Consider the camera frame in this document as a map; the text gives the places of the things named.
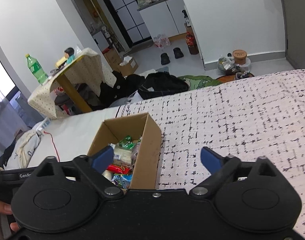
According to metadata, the red snack bar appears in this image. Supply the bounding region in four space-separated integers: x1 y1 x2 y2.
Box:
107 164 131 175

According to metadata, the blue candy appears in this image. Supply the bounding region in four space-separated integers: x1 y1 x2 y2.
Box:
112 174 133 189

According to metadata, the small green snack packet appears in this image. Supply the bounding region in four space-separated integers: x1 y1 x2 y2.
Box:
118 135 134 150

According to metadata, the white cake snack packet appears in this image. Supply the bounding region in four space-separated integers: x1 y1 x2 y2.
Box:
112 145 138 167

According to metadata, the person's left hand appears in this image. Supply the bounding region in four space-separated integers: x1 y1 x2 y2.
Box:
0 201 20 232

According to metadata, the crumpled cream cloth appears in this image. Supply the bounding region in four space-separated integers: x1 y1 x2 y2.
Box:
4 129 40 170

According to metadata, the brown cardboard box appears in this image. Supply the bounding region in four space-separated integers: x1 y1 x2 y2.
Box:
88 113 161 189

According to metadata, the yellow table leg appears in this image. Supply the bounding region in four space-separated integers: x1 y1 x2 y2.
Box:
56 74 92 113

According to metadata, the white power strip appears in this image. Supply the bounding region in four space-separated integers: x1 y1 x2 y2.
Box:
35 118 51 134

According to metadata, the black-patterned white bedspread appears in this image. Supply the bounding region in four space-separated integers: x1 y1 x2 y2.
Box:
117 69 305 238

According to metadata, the black clothes pile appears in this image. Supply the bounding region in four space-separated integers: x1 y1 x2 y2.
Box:
98 71 189 108

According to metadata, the green cartoon rug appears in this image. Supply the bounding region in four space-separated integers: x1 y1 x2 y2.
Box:
179 75 222 90

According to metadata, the floor cardboard box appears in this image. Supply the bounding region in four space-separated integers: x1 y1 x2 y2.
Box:
118 56 139 77

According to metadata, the plastic bag of items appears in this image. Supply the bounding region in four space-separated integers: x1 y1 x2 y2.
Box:
217 54 236 74

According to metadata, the green soda bottle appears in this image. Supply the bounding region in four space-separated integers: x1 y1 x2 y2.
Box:
25 54 48 85

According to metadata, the doll figurine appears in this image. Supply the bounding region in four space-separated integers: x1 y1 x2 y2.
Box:
64 47 75 64

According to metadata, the left black slipper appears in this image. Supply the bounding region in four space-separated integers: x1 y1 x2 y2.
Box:
161 53 170 66

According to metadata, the dark red bottle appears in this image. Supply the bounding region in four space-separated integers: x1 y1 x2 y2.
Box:
185 33 199 55

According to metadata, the pink plastic bag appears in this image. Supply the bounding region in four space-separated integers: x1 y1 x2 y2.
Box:
153 34 171 49

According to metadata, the white kitchen cabinet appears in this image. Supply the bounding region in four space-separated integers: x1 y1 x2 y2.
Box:
139 0 186 38

